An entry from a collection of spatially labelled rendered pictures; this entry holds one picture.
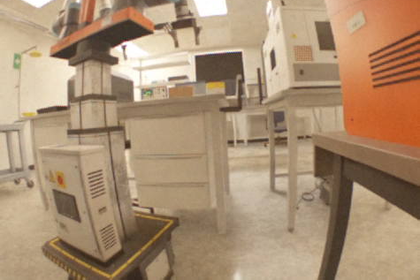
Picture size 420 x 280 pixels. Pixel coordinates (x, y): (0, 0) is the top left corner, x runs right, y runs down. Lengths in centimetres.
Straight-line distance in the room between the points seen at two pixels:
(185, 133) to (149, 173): 36
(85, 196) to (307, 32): 137
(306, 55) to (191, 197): 112
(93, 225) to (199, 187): 78
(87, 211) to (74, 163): 16
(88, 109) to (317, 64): 120
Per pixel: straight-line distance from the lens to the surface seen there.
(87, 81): 85
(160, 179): 137
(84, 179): 68
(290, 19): 137
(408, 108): 36
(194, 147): 126
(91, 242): 79
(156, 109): 131
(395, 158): 30
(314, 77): 129
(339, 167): 52
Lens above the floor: 77
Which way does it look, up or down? 1 degrees down
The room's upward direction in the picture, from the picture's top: 4 degrees counter-clockwise
